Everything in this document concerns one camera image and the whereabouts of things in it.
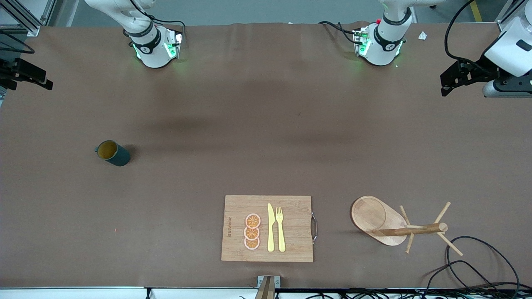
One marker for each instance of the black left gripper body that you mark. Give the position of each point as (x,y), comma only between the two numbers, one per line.
(481,67)

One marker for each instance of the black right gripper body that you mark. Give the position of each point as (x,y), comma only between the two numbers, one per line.
(9,69)

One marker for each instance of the dark green cup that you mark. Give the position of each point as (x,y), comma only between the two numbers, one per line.
(118,157)

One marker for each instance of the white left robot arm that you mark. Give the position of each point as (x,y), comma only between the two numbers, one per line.
(388,45)

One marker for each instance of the white paper scrap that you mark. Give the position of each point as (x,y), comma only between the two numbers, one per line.
(422,35)

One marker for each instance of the brown table cover sheet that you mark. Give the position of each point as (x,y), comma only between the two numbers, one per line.
(124,207)

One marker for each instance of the wooden mug tree rack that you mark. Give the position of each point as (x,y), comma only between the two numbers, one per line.
(368,216)

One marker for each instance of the bamboo cutting board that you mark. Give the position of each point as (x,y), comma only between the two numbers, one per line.
(295,245)

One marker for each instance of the yellow plastic fork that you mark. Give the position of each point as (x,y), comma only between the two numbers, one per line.
(281,236)

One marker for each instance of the yellow plastic knife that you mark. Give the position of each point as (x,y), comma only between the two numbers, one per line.
(271,232)

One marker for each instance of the orange slice toy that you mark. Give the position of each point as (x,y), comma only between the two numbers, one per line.
(253,220)
(251,233)
(251,244)

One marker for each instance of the brown mounting bar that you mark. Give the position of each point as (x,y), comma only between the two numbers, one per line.
(266,288)

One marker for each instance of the aluminium frame post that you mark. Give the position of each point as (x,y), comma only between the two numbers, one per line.
(503,25)
(31,27)

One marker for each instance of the white table edge rail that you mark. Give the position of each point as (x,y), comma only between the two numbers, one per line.
(62,292)

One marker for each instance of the grey metal bracket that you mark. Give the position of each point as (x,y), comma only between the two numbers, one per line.
(277,281)

